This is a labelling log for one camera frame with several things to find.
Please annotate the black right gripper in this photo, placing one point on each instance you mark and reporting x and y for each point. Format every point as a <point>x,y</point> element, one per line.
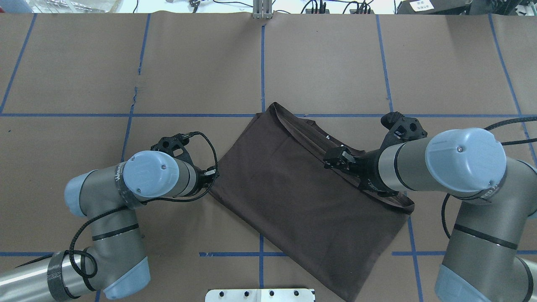
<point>367,167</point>

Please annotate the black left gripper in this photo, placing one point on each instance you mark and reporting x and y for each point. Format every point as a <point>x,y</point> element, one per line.
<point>202,178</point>

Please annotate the dark brown t-shirt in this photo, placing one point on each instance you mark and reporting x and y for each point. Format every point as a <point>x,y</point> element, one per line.
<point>273,177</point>

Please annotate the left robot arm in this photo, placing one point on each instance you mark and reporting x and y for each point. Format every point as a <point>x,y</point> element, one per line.
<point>107,252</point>

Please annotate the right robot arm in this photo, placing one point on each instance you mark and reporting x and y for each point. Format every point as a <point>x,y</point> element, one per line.
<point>497,194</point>

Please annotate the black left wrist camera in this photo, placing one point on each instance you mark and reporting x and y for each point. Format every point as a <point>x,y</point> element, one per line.
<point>174,146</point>

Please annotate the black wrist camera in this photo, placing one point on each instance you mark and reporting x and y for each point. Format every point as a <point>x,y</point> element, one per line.
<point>174,146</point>
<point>401,129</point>

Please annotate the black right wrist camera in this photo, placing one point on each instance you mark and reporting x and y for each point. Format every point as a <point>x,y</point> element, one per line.
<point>401,129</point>

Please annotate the white metal base plate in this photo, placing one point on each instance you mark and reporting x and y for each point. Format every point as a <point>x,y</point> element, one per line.
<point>261,295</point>

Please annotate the aluminium frame post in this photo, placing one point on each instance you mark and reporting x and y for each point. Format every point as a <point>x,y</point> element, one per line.
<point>263,9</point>

